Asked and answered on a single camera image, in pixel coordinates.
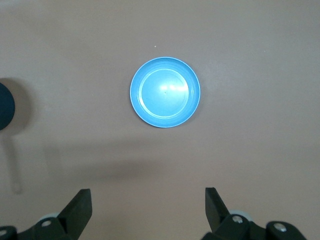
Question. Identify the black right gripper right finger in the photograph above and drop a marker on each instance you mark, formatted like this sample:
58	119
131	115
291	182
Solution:
217	215

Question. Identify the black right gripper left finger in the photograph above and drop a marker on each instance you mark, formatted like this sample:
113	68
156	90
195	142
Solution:
75	212

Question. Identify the brown table cloth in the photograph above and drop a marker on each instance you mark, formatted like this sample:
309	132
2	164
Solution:
250	125

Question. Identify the blue round plate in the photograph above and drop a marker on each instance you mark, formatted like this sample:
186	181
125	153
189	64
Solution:
165	95

